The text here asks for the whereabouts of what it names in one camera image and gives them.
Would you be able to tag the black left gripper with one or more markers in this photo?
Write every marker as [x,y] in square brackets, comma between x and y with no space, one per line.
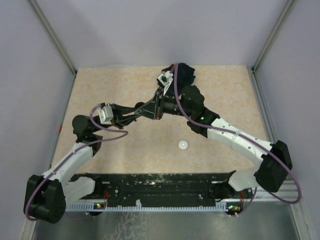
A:
[119,120]

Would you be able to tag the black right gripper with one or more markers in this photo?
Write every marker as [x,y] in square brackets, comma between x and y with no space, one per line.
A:
[154,109]

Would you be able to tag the white earbud charging case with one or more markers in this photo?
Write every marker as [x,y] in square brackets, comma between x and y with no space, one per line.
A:
[183,145]

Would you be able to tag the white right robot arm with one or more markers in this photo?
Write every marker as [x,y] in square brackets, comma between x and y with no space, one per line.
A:
[271,160]

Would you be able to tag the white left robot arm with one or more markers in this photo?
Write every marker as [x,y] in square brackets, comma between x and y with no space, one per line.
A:
[48,195]

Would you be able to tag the dark navy folded cloth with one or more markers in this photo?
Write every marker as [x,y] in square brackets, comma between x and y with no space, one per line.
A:
[185,77]

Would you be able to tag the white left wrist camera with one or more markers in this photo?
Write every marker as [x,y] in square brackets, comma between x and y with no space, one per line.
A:
[105,113]

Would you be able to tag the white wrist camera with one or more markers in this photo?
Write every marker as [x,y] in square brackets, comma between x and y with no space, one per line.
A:
[105,113]
[165,78]

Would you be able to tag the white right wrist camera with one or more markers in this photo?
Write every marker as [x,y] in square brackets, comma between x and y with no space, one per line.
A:
[165,78]

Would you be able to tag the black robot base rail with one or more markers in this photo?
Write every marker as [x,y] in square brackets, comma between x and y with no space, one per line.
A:
[163,190]

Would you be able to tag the aluminium corner post right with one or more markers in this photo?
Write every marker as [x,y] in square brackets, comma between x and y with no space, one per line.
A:
[286,11]

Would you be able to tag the aluminium corner post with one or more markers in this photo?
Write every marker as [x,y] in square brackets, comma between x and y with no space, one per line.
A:
[51,33]
[286,11]

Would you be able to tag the aluminium corner post left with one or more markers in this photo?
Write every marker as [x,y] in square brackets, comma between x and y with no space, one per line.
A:
[51,33]

